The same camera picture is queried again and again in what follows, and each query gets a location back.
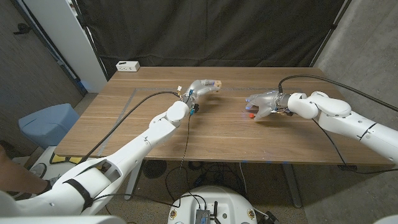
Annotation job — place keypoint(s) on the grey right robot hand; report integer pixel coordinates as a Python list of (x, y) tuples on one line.
[(269, 101)]

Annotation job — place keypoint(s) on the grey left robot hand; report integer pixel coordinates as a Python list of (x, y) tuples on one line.
[(199, 88)]

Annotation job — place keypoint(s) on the wooden block with holes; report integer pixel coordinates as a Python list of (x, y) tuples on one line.
[(218, 83)]

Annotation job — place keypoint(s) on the red-headed wooden screw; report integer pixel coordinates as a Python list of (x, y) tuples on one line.
[(251, 115)]

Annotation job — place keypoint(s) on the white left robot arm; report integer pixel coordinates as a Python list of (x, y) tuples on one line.
[(140, 143)]

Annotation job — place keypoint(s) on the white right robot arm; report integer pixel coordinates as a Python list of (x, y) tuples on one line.
[(335, 115)]

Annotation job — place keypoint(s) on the white power strip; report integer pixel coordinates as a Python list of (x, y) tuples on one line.
[(127, 66)]

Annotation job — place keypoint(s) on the grey table leg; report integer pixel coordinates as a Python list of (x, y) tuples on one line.
[(292, 186)]

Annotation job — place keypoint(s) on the black backdrop stand pole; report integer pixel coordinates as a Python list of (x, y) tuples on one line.
[(93, 46), (332, 27)]

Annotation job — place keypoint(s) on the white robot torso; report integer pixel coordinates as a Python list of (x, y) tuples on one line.
[(224, 202)]

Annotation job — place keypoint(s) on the grey module on torso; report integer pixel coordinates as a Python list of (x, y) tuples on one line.
[(202, 217)]

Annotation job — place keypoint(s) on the white cabinet panel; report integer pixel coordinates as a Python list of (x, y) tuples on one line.
[(62, 31)]

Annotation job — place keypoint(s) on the yellow and black floor object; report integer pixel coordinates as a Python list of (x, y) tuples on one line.
[(62, 159)]

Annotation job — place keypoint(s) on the blue padded stool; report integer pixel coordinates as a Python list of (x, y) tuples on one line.
[(46, 124)]

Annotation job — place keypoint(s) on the person's bare limb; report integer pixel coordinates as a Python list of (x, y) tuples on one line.
[(18, 177)]

